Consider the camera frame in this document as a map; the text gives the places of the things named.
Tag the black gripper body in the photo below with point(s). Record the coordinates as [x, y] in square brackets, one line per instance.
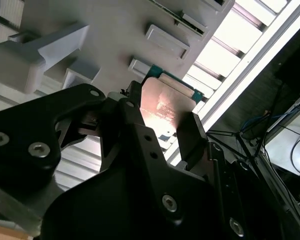
[102, 212]

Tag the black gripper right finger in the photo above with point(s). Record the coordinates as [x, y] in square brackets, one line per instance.
[192, 142]

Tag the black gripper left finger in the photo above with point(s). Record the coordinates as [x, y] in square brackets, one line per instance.
[27, 130]

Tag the silver CPU green board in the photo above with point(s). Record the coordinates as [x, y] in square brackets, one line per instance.
[162, 105]

